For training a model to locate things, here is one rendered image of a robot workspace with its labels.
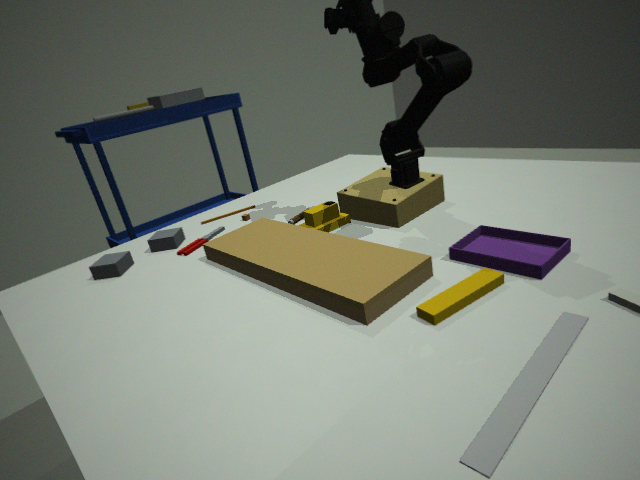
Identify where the tan rectangular wooden panel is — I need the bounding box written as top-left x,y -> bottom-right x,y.
203,218 -> 433,325

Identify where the brown hexagonal wooden handle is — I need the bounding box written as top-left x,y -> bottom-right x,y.
288,212 -> 304,224

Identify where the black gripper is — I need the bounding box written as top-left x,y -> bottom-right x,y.
336,0 -> 381,35

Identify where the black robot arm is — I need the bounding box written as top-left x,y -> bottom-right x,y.
324,4 -> 473,189

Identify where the purple shallow tray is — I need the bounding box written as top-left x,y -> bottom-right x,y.
448,225 -> 571,280

